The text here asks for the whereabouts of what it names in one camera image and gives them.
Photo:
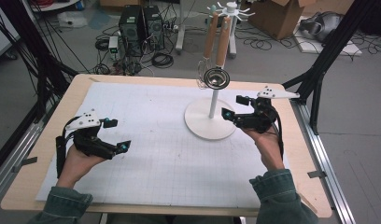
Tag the white stand legs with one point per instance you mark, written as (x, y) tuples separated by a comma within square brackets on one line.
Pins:
[(180, 37)]

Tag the grey bag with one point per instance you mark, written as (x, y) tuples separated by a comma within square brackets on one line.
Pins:
[(322, 25)]

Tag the white round table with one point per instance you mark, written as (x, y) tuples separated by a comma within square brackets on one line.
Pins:
[(54, 4)]

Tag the person's left hand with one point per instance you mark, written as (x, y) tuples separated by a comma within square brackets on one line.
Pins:
[(75, 169)]

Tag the grey metal bracket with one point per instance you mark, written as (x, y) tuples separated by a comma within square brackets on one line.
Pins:
[(317, 174), (30, 161)]

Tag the small white power box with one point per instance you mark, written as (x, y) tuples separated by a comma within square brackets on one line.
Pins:
[(113, 43)]

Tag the white utensil rack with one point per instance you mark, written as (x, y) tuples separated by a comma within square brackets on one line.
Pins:
[(204, 124)]

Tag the clear plastic bag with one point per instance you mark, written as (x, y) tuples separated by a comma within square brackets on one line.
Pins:
[(72, 19)]

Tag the aluminium rail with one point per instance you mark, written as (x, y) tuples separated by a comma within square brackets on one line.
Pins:
[(335, 193), (17, 146)]

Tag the slim black computer tower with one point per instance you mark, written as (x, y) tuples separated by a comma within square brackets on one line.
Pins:
[(154, 28)]

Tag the large black computer tower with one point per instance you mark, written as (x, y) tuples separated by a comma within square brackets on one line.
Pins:
[(131, 31)]

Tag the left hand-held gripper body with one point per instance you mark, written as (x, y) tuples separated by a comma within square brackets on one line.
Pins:
[(90, 144)]

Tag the white grid mat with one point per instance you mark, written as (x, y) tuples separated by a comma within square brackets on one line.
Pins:
[(148, 140)]

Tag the person's right hand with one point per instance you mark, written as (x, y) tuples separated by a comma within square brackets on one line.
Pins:
[(269, 149)]

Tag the black metal frame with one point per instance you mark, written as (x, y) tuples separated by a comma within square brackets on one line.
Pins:
[(39, 62), (341, 34)]

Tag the open cardboard box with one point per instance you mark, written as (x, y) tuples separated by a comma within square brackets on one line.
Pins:
[(279, 18)]

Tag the white flat board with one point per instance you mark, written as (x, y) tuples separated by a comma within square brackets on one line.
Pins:
[(344, 48)]

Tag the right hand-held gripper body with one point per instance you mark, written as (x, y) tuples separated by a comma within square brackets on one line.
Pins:
[(260, 119)]

